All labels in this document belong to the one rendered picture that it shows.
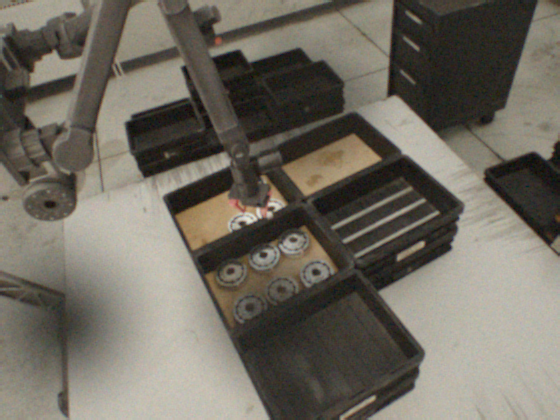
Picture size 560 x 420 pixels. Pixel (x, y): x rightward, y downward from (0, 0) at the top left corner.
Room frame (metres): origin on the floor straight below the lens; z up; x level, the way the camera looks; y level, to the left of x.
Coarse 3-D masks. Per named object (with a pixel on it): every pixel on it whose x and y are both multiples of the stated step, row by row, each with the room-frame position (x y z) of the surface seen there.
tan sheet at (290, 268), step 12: (300, 228) 0.94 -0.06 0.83; (276, 240) 0.91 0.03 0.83; (312, 240) 0.88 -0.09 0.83; (312, 252) 0.83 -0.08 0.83; (324, 252) 0.82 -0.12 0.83; (288, 264) 0.80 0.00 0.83; (300, 264) 0.79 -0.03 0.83; (252, 276) 0.78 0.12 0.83; (264, 276) 0.78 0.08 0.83; (276, 276) 0.77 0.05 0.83; (288, 276) 0.76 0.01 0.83; (216, 288) 0.76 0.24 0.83; (252, 288) 0.74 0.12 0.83; (264, 288) 0.73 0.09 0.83; (300, 288) 0.71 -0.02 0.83; (228, 300) 0.71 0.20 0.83; (228, 312) 0.67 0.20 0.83
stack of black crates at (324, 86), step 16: (320, 64) 2.33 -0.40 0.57; (272, 80) 2.27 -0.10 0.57; (288, 80) 2.29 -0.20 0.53; (304, 80) 2.31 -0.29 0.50; (320, 80) 2.30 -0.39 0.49; (336, 80) 2.15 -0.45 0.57; (272, 96) 2.07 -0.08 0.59; (288, 96) 2.20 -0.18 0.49; (304, 96) 2.02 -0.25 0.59; (320, 96) 2.04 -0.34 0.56; (336, 96) 2.06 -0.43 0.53; (288, 112) 2.00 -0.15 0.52; (304, 112) 2.01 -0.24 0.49; (320, 112) 2.04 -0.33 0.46; (336, 112) 2.06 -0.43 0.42; (288, 128) 2.00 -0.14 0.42
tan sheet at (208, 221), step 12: (228, 192) 1.17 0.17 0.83; (276, 192) 1.12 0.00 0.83; (204, 204) 1.13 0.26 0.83; (216, 204) 1.12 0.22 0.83; (228, 204) 1.11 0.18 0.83; (240, 204) 1.10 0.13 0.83; (180, 216) 1.09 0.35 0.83; (192, 216) 1.08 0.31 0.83; (204, 216) 1.07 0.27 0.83; (216, 216) 1.06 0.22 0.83; (228, 216) 1.05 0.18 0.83; (192, 228) 1.03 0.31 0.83; (204, 228) 1.02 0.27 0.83; (216, 228) 1.01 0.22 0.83; (192, 240) 0.97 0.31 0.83; (204, 240) 0.96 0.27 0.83
